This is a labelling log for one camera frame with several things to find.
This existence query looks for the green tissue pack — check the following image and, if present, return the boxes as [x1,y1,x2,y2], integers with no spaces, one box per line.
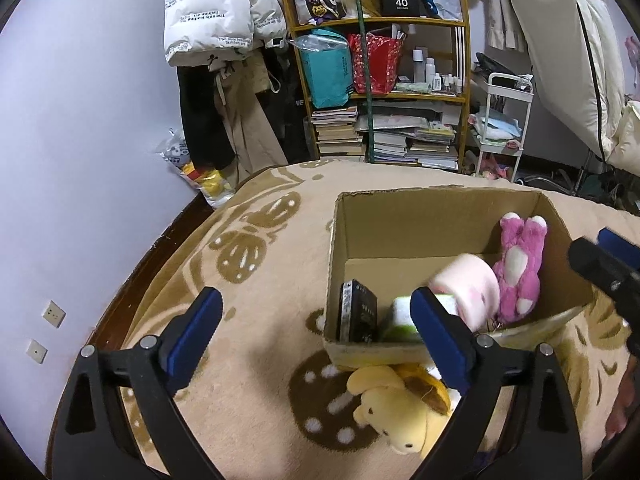
[378,295,460,343]

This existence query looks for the white puffer jacket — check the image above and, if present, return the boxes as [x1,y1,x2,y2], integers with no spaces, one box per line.
[163,0,288,67]

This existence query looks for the white folded mattress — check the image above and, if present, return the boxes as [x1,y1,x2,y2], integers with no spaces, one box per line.
[492,0,640,176]

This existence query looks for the white rolling cart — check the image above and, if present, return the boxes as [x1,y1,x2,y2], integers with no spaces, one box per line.
[470,72,535,181]

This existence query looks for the light blue folded cloth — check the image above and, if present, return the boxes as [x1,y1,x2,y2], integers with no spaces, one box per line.
[475,110,523,141]

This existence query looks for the person's right hand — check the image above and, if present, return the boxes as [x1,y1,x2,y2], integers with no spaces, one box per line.
[605,360,640,436]

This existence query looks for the teal paper bag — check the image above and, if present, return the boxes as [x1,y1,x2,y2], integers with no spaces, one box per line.
[295,30,353,109]

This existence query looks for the black tissue pack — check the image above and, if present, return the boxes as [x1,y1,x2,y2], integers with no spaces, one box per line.
[339,280,379,345]

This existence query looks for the pink round plush cushion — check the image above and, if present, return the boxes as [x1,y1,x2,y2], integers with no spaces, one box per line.
[427,254,502,333]

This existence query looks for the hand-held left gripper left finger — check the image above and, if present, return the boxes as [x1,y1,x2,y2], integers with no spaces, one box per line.
[50,286,224,480]

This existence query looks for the black hanging coat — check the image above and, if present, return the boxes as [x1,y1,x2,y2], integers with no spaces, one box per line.
[176,65,236,171]

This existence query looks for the beige hanging trousers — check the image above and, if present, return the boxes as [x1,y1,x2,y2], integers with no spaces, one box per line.
[212,50,290,186]

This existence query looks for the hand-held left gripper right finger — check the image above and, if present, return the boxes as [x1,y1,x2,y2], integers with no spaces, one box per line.
[410,287,583,480]

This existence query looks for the plastic bag with yellow toys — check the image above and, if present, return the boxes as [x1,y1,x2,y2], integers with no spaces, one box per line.
[155,127,236,208]

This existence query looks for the cream floral curtains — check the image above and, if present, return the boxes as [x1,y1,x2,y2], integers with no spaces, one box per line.
[452,0,531,53]

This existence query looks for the wide stack of books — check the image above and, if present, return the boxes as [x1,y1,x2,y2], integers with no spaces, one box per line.
[356,102,460,170]

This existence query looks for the green pole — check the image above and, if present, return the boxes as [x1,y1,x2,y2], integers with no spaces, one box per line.
[345,0,376,163]

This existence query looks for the pink bear plush toy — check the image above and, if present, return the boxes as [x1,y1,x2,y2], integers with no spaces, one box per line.
[492,212,548,323]

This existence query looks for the wooden shelf rack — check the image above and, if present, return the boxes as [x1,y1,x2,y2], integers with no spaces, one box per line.
[279,0,472,171]

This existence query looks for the red patterned bag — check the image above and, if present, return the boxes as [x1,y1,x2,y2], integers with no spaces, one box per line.
[347,32,405,95]

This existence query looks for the narrow stack of books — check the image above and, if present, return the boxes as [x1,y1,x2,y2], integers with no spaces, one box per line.
[311,105,366,157]

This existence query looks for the yellow dog plush toy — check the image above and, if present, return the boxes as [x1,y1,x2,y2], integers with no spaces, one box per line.
[346,362,453,456]

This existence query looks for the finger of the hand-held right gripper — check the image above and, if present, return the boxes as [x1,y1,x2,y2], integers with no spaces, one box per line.
[567,237,640,311]
[597,227,640,261]

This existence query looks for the cardboard box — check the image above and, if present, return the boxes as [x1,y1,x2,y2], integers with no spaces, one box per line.
[322,187,596,371]

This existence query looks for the group of cosmetic bottles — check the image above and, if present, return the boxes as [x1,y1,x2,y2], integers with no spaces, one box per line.
[412,47,463,95]

